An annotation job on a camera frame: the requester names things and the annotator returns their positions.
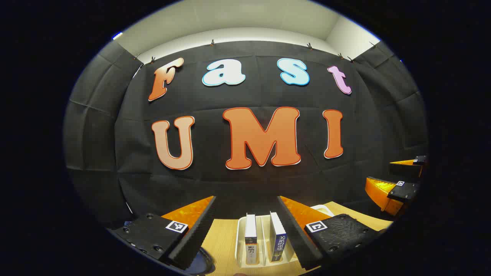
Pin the cream plastic bookshelf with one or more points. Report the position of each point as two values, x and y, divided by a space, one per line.
241 245

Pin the black backdrop cloth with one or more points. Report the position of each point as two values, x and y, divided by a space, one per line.
207 99

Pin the blue schoolbag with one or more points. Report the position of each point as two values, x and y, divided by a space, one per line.
202 264

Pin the blue cover book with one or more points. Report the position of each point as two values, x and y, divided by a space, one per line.
279 245

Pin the white portrait cover book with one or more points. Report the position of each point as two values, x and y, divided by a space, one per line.
250 230

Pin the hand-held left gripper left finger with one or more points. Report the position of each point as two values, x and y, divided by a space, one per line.
193 237

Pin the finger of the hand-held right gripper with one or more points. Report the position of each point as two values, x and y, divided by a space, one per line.
406 168
402 191

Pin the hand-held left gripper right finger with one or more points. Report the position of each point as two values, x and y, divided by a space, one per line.
297 237

